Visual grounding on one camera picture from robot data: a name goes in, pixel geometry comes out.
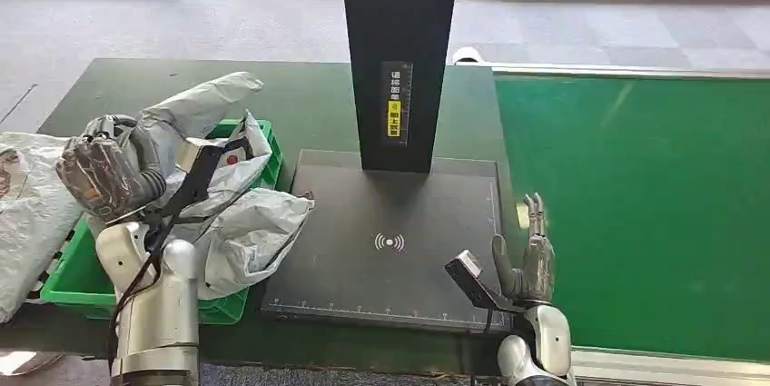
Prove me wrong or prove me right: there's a pale shiny floor object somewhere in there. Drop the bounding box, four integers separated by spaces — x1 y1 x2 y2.
0 351 64 377

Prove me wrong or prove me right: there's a green conveyor belt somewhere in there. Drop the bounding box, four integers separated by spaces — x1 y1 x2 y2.
493 74 770 363

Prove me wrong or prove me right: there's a silver conveyor frame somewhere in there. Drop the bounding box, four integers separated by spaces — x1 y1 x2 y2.
489 64 770 386

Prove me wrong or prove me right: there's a large white woven sack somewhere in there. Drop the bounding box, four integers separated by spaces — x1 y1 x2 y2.
0 132 85 324

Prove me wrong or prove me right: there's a plain grey parcel bag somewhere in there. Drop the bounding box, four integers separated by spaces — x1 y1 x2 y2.
192 188 316 302

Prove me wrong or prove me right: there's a black scanner base pad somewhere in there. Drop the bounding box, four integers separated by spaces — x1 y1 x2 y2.
262 149 516 333

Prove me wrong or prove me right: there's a grey parcel bag red print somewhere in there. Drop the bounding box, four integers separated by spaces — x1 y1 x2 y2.
86 72 275 240

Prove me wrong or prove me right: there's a black scanner column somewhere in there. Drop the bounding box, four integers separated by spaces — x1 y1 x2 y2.
340 0 462 173

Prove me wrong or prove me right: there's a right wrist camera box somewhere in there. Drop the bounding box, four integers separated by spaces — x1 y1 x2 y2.
445 249 525 315

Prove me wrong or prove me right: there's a black yellow label sticker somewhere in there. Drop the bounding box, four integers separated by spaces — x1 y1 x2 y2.
380 61 414 147

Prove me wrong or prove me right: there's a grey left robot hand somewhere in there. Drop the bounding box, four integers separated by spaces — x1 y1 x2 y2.
54 115 168 225

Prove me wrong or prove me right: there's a white round fixture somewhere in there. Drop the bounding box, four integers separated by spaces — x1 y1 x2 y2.
450 47 484 66

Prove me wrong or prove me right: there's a green plastic crate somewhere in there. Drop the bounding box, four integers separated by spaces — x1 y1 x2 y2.
40 118 284 325

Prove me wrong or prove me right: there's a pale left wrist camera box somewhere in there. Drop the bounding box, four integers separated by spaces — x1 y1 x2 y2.
174 137 225 204

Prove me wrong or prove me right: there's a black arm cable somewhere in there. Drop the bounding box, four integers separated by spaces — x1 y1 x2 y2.
106 214 175 386

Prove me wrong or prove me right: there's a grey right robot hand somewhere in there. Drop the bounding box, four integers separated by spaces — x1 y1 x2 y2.
491 193 556 306

